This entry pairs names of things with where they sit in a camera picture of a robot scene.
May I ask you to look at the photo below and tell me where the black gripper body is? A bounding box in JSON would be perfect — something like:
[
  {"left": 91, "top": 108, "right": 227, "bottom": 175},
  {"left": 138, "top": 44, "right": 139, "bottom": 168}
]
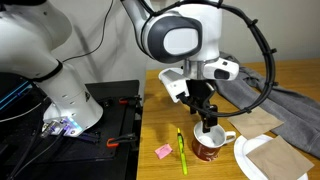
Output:
[{"left": 186, "top": 80, "right": 216, "bottom": 111}]

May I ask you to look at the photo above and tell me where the red mug white inside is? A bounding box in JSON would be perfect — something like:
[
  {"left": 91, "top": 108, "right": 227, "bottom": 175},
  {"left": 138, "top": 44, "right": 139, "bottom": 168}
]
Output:
[{"left": 192, "top": 121, "right": 236, "bottom": 162}]

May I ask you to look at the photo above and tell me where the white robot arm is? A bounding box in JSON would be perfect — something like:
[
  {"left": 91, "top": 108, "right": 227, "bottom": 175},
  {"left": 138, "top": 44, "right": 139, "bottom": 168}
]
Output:
[{"left": 0, "top": 0, "right": 239, "bottom": 137}]

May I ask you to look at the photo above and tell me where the green yellow pen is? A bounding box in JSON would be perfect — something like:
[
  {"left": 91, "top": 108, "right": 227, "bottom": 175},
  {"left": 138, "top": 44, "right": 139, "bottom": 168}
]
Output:
[{"left": 177, "top": 128, "right": 188, "bottom": 175}]

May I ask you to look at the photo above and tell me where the white paper plate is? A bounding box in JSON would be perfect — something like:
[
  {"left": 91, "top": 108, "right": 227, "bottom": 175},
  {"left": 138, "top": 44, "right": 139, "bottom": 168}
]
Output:
[{"left": 234, "top": 135, "right": 314, "bottom": 180}]

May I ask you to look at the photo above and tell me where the brown napkin on table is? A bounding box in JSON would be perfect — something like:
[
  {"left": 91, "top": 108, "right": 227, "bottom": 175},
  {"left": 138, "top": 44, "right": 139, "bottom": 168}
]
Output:
[{"left": 228, "top": 107, "right": 283, "bottom": 139}]

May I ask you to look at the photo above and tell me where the pink sticky note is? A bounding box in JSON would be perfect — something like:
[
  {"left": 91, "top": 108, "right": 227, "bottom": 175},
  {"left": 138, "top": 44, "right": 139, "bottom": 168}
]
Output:
[{"left": 155, "top": 144, "right": 173, "bottom": 159}]

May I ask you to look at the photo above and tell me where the orange black clamp rear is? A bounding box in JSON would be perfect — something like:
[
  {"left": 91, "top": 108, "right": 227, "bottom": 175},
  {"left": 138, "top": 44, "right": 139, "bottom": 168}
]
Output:
[{"left": 119, "top": 95, "right": 142, "bottom": 105}]

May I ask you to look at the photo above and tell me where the orange black clamp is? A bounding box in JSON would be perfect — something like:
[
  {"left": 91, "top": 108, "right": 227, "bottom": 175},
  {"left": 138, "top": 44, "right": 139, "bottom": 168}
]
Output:
[
  {"left": 119, "top": 95, "right": 142, "bottom": 105},
  {"left": 106, "top": 133, "right": 137, "bottom": 148}
]

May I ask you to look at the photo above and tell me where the orange black clamp front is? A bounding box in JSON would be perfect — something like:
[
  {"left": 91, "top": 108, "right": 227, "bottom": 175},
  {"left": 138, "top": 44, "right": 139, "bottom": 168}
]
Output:
[{"left": 106, "top": 133, "right": 137, "bottom": 148}]

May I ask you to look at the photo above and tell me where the brown napkin on plate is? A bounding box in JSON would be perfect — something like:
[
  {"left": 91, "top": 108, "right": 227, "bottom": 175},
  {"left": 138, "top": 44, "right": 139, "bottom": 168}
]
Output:
[{"left": 247, "top": 136, "right": 314, "bottom": 180}]

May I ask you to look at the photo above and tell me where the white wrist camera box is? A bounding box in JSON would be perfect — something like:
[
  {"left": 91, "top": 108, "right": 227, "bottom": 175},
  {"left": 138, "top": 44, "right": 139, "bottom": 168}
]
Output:
[{"left": 158, "top": 68, "right": 189, "bottom": 103}]

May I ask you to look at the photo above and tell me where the black cable loom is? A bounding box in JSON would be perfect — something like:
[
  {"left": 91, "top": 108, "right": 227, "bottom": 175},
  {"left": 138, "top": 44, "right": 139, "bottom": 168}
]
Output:
[{"left": 139, "top": 0, "right": 279, "bottom": 115}]

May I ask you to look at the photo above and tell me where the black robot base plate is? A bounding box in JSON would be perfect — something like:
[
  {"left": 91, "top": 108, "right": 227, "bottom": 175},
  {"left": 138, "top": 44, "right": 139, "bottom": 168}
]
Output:
[{"left": 0, "top": 80, "right": 140, "bottom": 180}]

